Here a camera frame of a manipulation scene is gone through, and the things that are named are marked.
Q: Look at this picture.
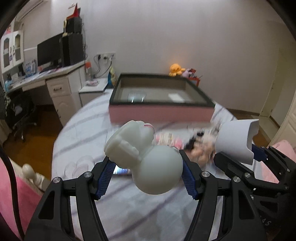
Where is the white plastic stool toy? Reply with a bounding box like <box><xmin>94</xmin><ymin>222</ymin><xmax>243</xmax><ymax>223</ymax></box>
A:
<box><xmin>215</xmin><ymin>119</ymin><xmax>259</xmax><ymax>165</ymax></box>

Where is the white gourd-shaped figurine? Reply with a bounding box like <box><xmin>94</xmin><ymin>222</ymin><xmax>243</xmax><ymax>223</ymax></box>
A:
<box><xmin>104</xmin><ymin>120</ymin><xmax>183</xmax><ymax>195</ymax></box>

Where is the blue gold cigarette box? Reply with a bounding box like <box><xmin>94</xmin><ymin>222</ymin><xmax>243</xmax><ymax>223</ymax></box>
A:
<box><xmin>113</xmin><ymin>166</ymin><xmax>131</xmax><ymax>175</ymax></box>

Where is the pink bedding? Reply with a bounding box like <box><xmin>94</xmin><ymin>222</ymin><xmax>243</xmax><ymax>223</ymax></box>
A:
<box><xmin>1</xmin><ymin>160</ymin><xmax>43</xmax><ymax>240</ymax></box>

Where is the pink pig doll figure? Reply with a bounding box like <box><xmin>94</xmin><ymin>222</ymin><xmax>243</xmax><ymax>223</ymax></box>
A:
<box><xmin>183</xmin><ymin>130</ymin><xmax>217</xmax><ymax>169</ymax></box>

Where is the pink white block cat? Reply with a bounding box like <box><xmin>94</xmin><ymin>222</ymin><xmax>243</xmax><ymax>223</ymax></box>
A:
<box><xmin>155</xmin><ymin>133</ymin><xmax>183</xmax><ymax>149</ymax></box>

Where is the striped white table cloth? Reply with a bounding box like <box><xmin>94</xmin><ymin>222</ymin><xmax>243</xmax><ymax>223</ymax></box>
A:
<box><xmin>51</xmin><ymin>89</ymin><xmax>262</xmax><ymax>241</ymax></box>

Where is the red toy storage box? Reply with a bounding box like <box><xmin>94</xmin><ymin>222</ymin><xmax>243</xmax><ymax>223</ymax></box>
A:
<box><xmin>188</xmin><ymin>76</ymin><xmax>200</xmax><ymax>87</ymax></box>

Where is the pink black storage box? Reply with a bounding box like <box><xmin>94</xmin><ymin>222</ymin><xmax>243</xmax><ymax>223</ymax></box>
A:
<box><xmin>109</xmin><ymin>73</ymin><xmax>215</xmax><ymax>123</ymax></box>

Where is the purple plush toy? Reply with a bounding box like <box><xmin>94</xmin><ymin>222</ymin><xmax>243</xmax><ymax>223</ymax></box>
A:
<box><xmin>182</xmin><ymin>69</ymin><xmax>192</xmax><ymax>78</ymax></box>

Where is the orange octopus plush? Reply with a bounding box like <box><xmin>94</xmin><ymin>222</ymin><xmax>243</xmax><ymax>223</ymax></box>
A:
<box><xmin>169</xmin><ymin>63</ymin><xmax>186</xmax><ymax>77</ymax></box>

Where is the black office chair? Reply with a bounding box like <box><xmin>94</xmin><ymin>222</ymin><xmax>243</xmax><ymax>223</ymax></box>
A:
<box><xmin>1</xmin><ymin>86</ymin><xmax>37</xmax><ymax>142</ymax></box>

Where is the white desk with drawers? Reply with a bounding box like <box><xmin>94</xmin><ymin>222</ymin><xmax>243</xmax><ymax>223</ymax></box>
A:
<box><xmin>6</xmin><ymin>61</ymin><xmax>86</xmax><ymax>126</ymax></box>

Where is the white bedside cabinet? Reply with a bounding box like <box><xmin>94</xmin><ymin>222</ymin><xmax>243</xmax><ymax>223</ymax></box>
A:
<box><xmin>79</xmin><ymin>78</ymin><xmax>108</xmax><ymax>106</ymax></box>

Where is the yellow snack bag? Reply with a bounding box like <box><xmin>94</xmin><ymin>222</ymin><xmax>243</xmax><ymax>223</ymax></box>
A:
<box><xmin>108</xmin><ymin>67</ymin><xmax>117</xmax><ymax>87</ymax></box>

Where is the orange cap bottle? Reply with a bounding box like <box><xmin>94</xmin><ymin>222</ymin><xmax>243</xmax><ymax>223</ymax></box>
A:
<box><xmin>85</xmin><ymin>61</ymin><xmax>93</xmax><ymax>81</ymax></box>

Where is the black computer monitor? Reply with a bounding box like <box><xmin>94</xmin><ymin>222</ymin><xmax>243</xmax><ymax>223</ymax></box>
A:
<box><xmin>37</xmin><ymin>33</ymin><xmax>63</xmax><ymax>66</ymax></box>

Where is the black computer tower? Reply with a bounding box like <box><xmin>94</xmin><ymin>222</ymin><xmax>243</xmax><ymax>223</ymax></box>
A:
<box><xmin>60</xmin><ymin>34</ymin><xmax>84</xmax><ymax>67</ymax></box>

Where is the white glass door cabinet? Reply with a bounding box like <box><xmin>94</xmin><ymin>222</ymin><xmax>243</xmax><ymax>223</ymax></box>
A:
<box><xmin>1</xmin><ymin>30</ymin><xmax>24</xmax><ymax>73</ymax></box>

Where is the black upper speaker box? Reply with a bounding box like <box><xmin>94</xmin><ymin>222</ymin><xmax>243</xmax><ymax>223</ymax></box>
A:
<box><xmin>65</xmin><ymin>17</ymin><xmax>82</xmax><ymax>34</ymax></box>

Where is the red paper bag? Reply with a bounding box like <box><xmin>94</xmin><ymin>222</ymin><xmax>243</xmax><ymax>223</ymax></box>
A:
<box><xmin>66</xmin><ymin>3</ymin><xmax>81</xmax><ymax>20</ymax></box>

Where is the white bed post knob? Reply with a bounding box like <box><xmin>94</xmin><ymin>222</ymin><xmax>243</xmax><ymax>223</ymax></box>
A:
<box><xmin>22</xmin><ymin>164</ymin><xmax>50</xmax><ymax>192</ymax></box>

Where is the wall power socket strip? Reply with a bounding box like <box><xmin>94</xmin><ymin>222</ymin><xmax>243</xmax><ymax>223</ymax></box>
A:
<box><xmin>96</xmin><ymin>52</ymin><xmax>116</xmax><ymax>61</ymax></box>

